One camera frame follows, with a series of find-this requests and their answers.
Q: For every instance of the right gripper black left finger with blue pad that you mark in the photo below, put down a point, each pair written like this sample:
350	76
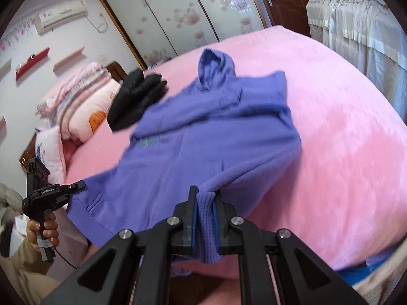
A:
133	268

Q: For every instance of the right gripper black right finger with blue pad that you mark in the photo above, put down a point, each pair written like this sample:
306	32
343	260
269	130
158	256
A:
277	267

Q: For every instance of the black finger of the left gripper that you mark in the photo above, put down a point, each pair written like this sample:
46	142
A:
75	187

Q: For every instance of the purple hoodie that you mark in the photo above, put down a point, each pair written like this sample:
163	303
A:
223	133

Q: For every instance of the person's left hand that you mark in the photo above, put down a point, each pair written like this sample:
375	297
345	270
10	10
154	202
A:
49	230

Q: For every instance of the small pink cartoon pillow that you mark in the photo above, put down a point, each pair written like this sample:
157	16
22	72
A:
49	149

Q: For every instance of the pink pillow with orange print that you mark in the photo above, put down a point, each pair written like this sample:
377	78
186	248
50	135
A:
92	112

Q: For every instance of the folded pink striped blankets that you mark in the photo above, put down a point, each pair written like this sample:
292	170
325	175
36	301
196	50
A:
71	93

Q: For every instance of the pink bed sheet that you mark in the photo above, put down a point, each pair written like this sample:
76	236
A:
344	195

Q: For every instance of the black puffer jacket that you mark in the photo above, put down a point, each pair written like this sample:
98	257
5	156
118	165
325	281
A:
136	94

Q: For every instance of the brown wooden headboard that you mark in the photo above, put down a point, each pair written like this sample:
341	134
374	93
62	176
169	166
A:
116	71

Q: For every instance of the floral sliding wardrobe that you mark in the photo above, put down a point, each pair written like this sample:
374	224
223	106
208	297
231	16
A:
159	30

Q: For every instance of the cream lace-covered furniture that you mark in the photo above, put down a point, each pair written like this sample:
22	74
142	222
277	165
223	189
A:
366	34

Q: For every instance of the brown wooden door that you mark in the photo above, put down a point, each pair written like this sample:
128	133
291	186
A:
283	0

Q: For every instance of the white wall shelf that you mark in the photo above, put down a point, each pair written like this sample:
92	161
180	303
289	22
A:
5	68

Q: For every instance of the red wall shelf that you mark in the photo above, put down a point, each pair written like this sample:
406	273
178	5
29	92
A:
30	63

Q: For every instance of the beige wall shelf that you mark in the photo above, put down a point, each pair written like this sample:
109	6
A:
67	59

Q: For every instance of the white wall air conditioner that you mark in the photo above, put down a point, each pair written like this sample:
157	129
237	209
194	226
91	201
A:
49	20

